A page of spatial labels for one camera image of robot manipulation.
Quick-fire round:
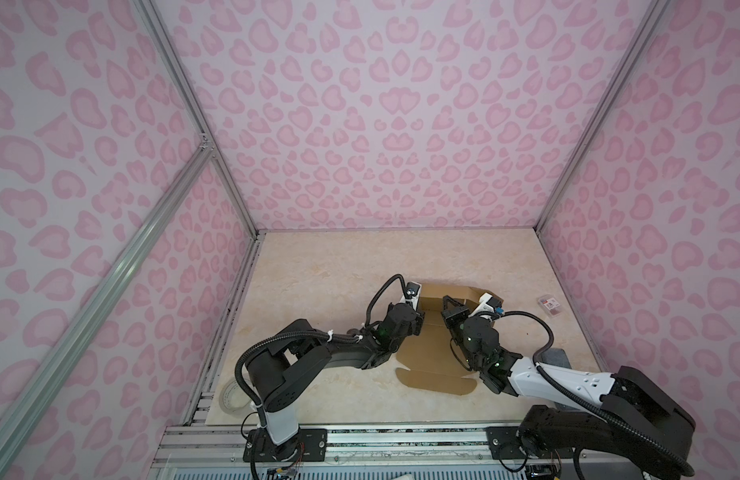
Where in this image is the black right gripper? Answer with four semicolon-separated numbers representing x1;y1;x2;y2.
439;296;482;370

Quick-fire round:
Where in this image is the brown cardboard box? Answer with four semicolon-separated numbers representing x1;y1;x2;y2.
396;283;511;396

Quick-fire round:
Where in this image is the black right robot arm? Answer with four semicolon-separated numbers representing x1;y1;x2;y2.
442;294;696;479

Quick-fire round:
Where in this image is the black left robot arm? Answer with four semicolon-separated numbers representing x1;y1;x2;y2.
234;302;424;447

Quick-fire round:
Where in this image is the small pink card packet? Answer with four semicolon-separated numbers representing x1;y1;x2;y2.
538;295;563;317

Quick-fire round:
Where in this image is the grey foam pad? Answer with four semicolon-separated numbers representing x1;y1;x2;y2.
540;347;572;369

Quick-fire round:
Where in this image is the clear tape roll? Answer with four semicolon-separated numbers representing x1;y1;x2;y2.
219;379;252;418

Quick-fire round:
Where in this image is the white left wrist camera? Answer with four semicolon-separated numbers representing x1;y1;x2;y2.
403;281;422;310

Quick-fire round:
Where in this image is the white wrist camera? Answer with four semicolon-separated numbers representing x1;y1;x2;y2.
470;298;504;321
403;281;422;310

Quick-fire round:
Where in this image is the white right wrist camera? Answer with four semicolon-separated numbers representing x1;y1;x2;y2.
470;298;504;321

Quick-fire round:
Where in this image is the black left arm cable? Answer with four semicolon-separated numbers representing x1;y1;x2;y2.
363;273;407;328

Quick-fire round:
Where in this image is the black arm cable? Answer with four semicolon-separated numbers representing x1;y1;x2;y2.
363;273;407;328
498;310;695;478

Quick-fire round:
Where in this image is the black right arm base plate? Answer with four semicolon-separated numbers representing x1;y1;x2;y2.
485;425;529;462

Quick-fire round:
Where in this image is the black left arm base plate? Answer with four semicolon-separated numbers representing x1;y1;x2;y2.
243;428;328;463

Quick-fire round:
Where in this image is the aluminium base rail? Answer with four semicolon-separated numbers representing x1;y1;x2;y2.
146;421;677;480

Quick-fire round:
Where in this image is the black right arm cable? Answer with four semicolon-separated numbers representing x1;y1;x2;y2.
498;310;695;478

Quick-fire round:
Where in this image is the aluminium diagonal frame strut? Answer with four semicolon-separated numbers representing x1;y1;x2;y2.
0;145;214;479

